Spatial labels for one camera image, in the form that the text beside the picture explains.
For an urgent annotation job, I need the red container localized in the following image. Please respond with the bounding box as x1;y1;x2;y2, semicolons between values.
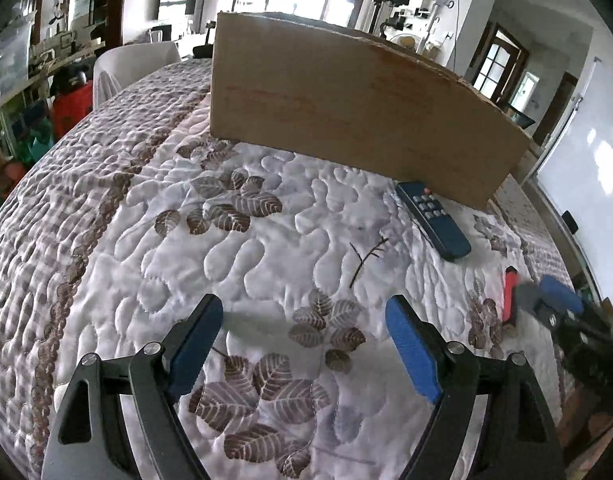
52;81;93;140

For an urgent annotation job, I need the quilted leaf-pattern bedspread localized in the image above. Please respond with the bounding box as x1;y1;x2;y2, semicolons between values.
0;61;567;479

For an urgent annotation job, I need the white whiteboard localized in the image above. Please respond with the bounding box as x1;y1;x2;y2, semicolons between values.
537;63;613;303

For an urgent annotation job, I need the red rectangular object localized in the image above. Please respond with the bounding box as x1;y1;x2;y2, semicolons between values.
502;266;519;326

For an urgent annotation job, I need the white chair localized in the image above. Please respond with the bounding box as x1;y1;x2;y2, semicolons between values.
93;41;180;110

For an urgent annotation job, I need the brown wooden door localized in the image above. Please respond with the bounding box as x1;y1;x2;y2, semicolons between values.
469;22;529;104

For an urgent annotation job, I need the brown cardboard box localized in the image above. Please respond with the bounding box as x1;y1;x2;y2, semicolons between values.
210;13;530;209

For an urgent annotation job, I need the dark blue remote control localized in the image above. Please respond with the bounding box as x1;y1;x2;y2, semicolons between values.
395;182;471;262

